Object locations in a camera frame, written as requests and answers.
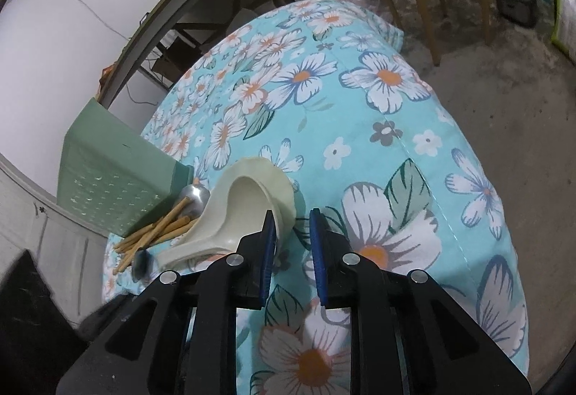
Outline cream plastic ladle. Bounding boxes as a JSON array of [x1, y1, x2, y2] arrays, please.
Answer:
[[157, 156, 296, 273]]

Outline blue floral cloth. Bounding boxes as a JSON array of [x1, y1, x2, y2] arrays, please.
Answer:
[[101, 0, 529, 395]]

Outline green plastic utensil holder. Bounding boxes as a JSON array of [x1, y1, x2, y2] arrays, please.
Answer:
[[57, 97, 195, 239]]

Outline white panelled door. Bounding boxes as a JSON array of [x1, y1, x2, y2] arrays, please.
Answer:
[[0, 152, 111, 315]]

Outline metal spoon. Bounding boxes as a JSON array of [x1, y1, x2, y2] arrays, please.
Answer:
[[177, 185, 211, 219]]

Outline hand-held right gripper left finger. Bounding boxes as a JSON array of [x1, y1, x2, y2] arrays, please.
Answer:
[[56, 210, 276, 395]]

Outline bundle of wooden chopsticks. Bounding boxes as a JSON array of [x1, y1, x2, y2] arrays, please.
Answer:
[[112, 201, 202, 277]]

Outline yellow green rice bag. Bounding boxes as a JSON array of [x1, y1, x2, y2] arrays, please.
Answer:
[[550, 0, 576, 49]]

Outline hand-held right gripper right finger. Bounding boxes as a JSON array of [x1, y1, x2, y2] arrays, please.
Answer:
[[310, 208, 532, 395]]

